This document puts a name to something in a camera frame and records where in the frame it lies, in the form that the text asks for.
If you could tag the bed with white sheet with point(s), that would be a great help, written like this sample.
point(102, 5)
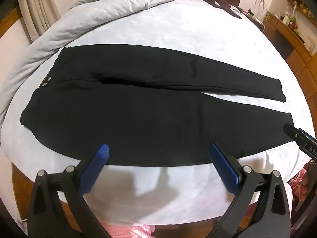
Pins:
point(173, 29)

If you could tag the beige curtain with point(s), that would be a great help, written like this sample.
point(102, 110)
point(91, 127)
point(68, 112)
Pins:
point(37, 5)

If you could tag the pink checked clothing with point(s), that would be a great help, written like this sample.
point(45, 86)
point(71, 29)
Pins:
point(133, 233)

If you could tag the pink floral clothing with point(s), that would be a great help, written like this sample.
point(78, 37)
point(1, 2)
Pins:
point(302, 183)

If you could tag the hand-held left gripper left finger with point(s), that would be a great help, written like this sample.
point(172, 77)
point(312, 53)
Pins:
point(99, 158)

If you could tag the black pants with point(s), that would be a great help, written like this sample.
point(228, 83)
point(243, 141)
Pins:
point(123, 114)

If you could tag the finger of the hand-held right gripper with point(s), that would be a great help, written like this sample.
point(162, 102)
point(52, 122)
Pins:
point(289, 129)

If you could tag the wooden desk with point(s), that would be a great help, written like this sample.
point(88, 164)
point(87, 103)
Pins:
point(294, 44)

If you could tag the wooden bed frame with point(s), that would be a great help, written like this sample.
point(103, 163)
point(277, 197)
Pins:
point(27, 191)

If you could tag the grey duvet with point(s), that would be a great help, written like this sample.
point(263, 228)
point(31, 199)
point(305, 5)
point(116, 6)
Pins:
point(99, 17)

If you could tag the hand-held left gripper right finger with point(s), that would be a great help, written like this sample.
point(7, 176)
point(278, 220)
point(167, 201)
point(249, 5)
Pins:
point(223, 163)

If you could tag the wooden wall shelf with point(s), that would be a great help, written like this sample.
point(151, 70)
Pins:
point(301, 6)

